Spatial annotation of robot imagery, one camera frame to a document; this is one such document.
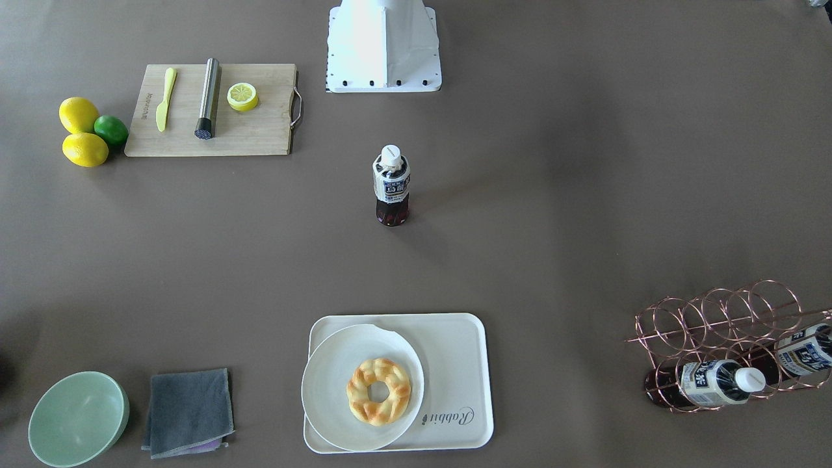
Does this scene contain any green bowl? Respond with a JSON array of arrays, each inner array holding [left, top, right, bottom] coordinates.
[[29, 371, 130, 467]]

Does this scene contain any braided ring bread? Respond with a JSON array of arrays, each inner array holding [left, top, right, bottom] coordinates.
[[346, 357, 412, 426]]

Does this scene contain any steel muddler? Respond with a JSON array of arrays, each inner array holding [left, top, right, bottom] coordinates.
[[194, 57, 221, 141]]

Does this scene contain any tea bottle front rack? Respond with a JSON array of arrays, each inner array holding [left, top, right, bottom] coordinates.
[[644, 359, 766, 411]]

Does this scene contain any green lime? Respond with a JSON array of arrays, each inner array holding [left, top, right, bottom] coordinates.
[[93, 115, 129, 146]]

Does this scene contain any half lemon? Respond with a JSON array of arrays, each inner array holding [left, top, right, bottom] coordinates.
[[226, 82, 259, 112]]

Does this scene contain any grey folded cloth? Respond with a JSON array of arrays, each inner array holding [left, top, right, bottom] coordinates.
[[142, 368, 235, 459]]

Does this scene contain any copper wire bottle rack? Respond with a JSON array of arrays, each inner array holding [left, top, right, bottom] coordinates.
[[635, 279, 830, 413]]

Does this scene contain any whole lemon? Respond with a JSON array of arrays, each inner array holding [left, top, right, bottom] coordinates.
[[58, 97, 100, 134], [62, 133, 110, 168]]

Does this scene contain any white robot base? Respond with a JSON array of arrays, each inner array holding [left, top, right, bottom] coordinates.
[[325, 1, 443, 93]]

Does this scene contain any cream serving tray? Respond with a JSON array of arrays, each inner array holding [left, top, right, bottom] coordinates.
[[304, 312, 494, 454]]

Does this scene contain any white round plate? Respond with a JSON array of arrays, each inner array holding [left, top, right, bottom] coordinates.
[[301, 324, 424, 451]]

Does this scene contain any yellow plastic knife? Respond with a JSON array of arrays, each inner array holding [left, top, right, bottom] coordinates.
[[155, 66, 177, 133]]

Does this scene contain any whole lemon far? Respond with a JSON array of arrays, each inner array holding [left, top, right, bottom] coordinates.
[[58, 97, 100, 134]]

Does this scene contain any whole lemon near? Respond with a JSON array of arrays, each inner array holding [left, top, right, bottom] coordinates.
[[62, 133, 110, 168]]

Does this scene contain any tea bottle rack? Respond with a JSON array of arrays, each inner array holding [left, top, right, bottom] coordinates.
[[372, 144, 410, 226], [748, 322, 831, 385], [644, 359, 766, 411]]

